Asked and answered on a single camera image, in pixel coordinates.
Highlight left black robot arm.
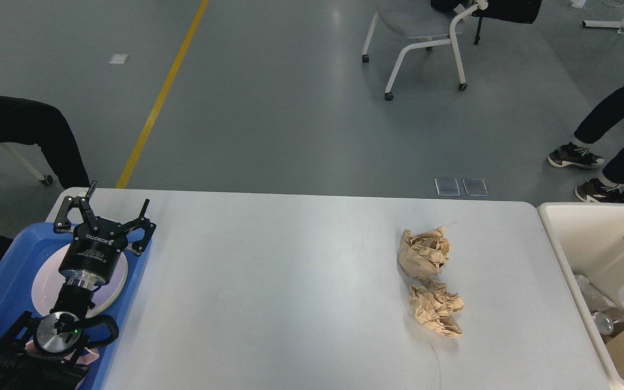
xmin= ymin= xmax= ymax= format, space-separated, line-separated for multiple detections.
xmin=0 ymin=182 xmax=157 ymax=389

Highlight walking person black sneakers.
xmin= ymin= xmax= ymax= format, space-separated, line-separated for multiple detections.
xmin=430 ymin=0 xmax=624 ymax=204

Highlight pink plate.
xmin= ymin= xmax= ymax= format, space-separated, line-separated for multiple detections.
xmin=31 ymin=244 xmax=128 ymax=317

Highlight crushed red can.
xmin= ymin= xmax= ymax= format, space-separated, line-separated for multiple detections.
xmin=591 ymin=311 xmax=614 ymax=335

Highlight person in black left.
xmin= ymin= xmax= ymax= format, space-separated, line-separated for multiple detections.
xmin=0 ymin=93 xmax=90 ymax=265

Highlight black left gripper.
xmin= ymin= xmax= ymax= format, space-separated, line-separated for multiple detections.
xmin=54 ymin=181 xmax=157 ymax=288

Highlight grey white office chair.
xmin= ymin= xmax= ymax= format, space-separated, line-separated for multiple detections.
xmin=361 ymin=1 xmax=489 ymax=101

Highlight brown paper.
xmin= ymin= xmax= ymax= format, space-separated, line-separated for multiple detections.
xmin=408 ymin=278 xmax=465 ymax=339
xmin=398 ymin=225 xmax=451 ymax=282

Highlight blue plastic tray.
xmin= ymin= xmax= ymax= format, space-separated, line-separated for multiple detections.
xmin=0 ymin=222 xmax=154 ymax=390

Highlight beige plastic bin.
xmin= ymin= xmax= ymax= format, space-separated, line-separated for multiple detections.
xmin=538 ymin=203 xmax=624 ymax=389

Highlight white desk leg base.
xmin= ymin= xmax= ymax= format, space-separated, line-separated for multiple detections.
xmin=582 ymin=0 xmax=624 ymax=34

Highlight small silver foil bag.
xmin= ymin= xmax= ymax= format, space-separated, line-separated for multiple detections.
xmin=574 ymin=274 xmax=624 ymax=323

